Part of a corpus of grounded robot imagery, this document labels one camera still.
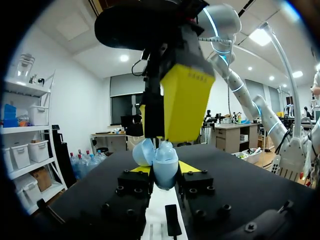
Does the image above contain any white plate with black stands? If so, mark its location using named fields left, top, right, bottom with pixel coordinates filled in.
left=141, top=185, right=189, bottom=240

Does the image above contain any light blue earbud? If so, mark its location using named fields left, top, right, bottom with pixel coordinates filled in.
left=159, top=140, right=175, bottom=161

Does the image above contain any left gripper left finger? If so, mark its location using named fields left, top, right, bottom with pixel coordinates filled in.
left=79, top=165, right=154, bottom=240

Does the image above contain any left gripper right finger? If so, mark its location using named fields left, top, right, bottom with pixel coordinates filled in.
left=177, top=161, right=238, bottom=240

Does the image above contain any light blue earbud case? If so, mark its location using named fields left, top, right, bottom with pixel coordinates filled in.
left=132, top=138, right=180, bottom=191

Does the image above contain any person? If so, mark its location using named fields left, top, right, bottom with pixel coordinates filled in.
left=124, top=114, right=146, bottom=151
left=310, top=70, right=320, bottom=101

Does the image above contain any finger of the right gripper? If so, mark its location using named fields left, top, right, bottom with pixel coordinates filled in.
left=159, top=23, right=216, bottom=144
left=139, top=57, right=166, bottom=140

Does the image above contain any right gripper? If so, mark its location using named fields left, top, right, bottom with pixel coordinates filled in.
left=94, top=0, right=210, bottom=76

